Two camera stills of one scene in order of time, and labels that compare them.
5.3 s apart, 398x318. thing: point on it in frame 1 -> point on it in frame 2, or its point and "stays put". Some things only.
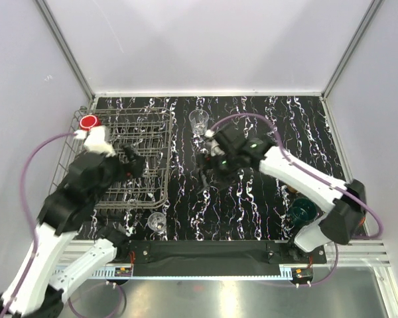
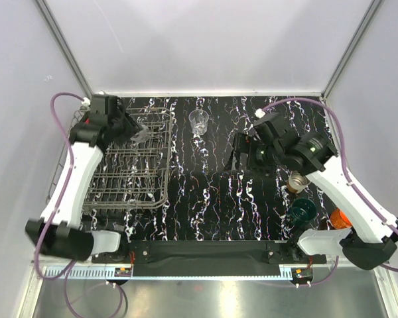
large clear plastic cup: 199,119 stays put
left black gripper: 132,169 -> 132,127
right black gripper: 207,161 -> 246,143
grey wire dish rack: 147,130 stays put
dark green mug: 301,211 stays put
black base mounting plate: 214,258 stays put
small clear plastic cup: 156,221 -> 141,136
